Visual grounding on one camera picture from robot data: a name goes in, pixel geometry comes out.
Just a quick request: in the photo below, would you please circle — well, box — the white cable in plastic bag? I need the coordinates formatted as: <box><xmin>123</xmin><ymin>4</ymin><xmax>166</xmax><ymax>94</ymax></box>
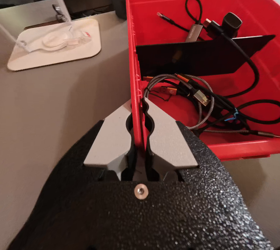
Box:
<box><xmin>21</xmin><ymin>30</ymin><xmax>92</xmax><ymax>53</ymax></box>

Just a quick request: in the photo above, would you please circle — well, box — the grey braided cable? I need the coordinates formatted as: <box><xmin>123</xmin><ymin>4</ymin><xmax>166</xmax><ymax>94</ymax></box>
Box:
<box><xmin>143</xmin><ymin>74</ymin><xmax>216</xmax><ymax>131</ymax></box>

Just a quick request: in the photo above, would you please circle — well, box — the black power station with screen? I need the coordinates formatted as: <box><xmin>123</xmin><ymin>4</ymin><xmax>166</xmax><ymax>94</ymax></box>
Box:
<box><xmin>109</xmin><ymin>0</ymin><xmax>128</xmax><ymax>21</ymax></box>

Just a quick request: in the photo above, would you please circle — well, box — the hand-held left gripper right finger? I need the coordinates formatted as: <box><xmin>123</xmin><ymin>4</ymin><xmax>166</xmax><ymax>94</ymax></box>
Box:
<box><xmin>142</xmin><ymin>98</ymin><xmax>199</xmax><ymax>181</ymax></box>

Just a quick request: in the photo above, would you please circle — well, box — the braided cable with dark plug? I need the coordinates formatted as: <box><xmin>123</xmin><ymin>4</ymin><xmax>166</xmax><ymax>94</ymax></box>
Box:
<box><xmin>197</xmin><ymin>129</ymin><xmax>280</xmax><ymax>138</ymax></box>

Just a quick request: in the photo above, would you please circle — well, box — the wood-framed mirror on stand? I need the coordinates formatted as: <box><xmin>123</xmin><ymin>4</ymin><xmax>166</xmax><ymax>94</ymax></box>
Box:
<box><xmin>0</xmin><ymin>0</ymin><xmax>102</xmax><ymax>72</ymax></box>

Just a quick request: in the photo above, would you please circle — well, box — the black bin divider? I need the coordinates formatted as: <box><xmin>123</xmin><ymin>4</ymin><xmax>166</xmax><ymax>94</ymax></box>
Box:
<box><xmin>135</xmin><ymin>34</ymin><xmax>276</xmax><ymax>76</ymax></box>

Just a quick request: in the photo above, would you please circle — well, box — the black cable with slim plug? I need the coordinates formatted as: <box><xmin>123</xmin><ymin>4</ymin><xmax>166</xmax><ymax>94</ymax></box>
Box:
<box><xmin>156</xmin><ymin>12</ymin><xmax>191</xmax><ymax>32</ymax></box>

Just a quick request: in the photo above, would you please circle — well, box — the black cable with blue tie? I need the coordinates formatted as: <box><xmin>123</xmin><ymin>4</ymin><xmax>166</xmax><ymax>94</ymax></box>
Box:
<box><xmin>161</xmin><ymin>85</ymin><xmax>280</xmax><ymax>132</ymax></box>

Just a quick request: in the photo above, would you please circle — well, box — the grey usb hub with cable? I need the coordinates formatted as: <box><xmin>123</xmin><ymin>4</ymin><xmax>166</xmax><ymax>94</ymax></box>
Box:
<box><xmin>185</xmin><ymin>0</ymin><xmax>204</xmax><ymax>43</ymax></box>

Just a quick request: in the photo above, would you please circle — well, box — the thick black cable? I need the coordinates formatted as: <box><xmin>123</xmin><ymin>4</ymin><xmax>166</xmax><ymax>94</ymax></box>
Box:
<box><xmin>204</xmin><ymin>12</ymin><xmax>261</xmax><ymax>98</ymax></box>

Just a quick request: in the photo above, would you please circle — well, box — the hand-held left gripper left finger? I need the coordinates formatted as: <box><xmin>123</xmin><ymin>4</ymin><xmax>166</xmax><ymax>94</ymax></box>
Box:
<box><xmin>83</xmin><ymin>99</ymin><xmax>138</xmax><ymax>181</ymax></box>

